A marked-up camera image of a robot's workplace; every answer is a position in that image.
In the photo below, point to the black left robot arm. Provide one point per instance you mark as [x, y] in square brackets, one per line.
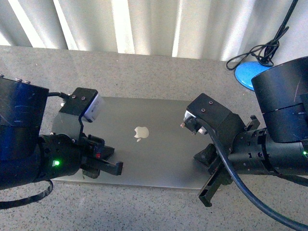
[22, 107]

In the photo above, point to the blue round lamp base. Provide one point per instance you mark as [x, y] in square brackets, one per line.
[246, 71]

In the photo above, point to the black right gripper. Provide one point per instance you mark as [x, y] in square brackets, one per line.
[253, 153]

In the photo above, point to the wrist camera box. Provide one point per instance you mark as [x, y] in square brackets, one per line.
[83, 105]
[221, 120]

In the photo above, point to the black lamp pole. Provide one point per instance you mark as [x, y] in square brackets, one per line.
[272, 46]

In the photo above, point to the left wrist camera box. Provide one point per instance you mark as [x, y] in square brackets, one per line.
[83, 105]

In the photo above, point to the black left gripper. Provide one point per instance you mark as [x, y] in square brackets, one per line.
[61, 157]

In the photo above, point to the grey laptop computer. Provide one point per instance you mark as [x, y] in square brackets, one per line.
[148, 139]

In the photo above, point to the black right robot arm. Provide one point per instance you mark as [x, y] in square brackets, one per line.
[282, 95]

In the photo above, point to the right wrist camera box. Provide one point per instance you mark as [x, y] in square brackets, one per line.
[221, 120]

